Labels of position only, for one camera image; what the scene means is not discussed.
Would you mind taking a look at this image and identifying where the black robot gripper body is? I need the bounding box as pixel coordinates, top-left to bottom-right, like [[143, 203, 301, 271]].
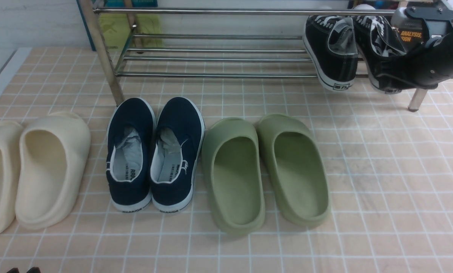
[[374, 24, 453, 91]]

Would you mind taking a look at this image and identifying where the black canvas sneaker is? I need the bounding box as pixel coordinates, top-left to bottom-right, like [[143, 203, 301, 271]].
[[302, 15, 358, 92], [352, 16, 406, 95]]

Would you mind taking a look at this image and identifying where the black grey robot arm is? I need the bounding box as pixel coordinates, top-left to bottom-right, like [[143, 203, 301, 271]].
[[372, 7, 453, 91]]

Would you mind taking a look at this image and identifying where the navy canvas shoe right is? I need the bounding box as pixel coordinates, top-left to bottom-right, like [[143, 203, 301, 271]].
[[150, 97, 205, 213]]

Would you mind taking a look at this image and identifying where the navy canvas shoe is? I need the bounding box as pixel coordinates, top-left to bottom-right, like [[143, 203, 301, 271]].
[[150, 97, 205, 213], [106, 98, 156, 213]]

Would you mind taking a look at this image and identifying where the metal shoe rack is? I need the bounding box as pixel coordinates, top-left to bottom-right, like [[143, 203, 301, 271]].
[[79, 0, 429, 112]]

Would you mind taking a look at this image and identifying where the navy canvas shoe left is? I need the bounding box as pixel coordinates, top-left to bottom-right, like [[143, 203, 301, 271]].
[[106, 98, 156, 213]]

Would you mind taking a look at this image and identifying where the black image processing book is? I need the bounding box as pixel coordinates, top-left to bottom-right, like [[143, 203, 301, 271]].
[[348, 0, 424, 51]]

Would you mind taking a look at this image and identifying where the green slipper right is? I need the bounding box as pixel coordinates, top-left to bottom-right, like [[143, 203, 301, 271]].
[[256, 113, 331, 228]]

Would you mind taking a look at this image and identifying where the green slipper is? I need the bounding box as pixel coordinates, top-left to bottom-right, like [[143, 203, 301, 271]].
[[256, 113, 331, 228], [201, 117, 265, 236]]

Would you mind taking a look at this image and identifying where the green slipper left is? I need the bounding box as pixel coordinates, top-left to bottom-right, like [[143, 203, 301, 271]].
[[201, 117, 265, 236]]

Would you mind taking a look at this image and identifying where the teal yellow book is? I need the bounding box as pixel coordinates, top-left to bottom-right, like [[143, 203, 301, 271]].
[[76, 0, 164, 51]]

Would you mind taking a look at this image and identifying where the cream slipper right one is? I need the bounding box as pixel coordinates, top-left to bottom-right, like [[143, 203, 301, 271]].
[[15, 111, 91, 229]]

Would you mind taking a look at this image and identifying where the cream slipper far left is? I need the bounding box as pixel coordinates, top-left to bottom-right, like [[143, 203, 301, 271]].
[[0, 121, 23, 233]]

